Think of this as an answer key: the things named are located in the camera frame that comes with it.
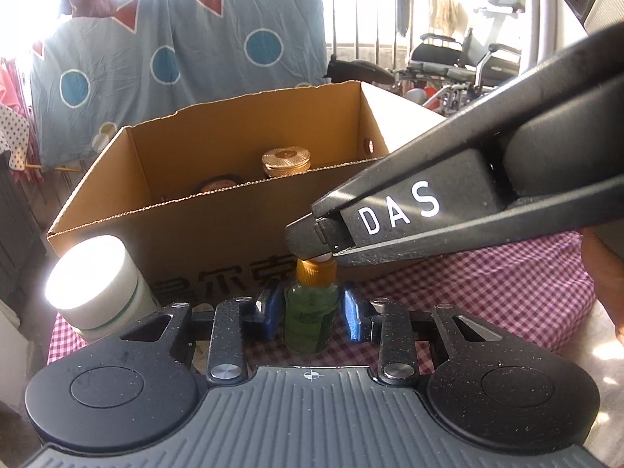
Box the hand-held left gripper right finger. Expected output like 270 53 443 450
344 287 505 387

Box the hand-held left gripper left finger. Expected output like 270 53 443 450
119 284 284 385

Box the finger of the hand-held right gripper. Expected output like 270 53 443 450
285 212 354 269

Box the green bottle with gold cap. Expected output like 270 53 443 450
284 256 340 355

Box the brown cardboard box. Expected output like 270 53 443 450
46 80 447 298

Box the person's right hand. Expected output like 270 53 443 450
580 228 624 348

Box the gold lidded jar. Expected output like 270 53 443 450
262 146 312 179

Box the black wheelchair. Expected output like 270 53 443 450
404 0 526 109

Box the purple checked tablecloth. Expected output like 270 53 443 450
49 231 598 386

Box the black padded seat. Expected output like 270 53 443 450
324 53 395 85

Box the beige hanging towel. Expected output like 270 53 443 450
429 0 469 37

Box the white plastic jar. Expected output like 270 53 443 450
45 235 163 343

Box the blue patterned bedsheet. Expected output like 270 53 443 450
29 0 327 167

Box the white appliance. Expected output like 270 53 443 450
0 297 23 401

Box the dark cabinet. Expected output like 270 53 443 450
0 156 47 303

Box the white polka dot cloth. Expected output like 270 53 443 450
0 105 32 171

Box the pink hanging garment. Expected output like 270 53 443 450
0 56 35 122

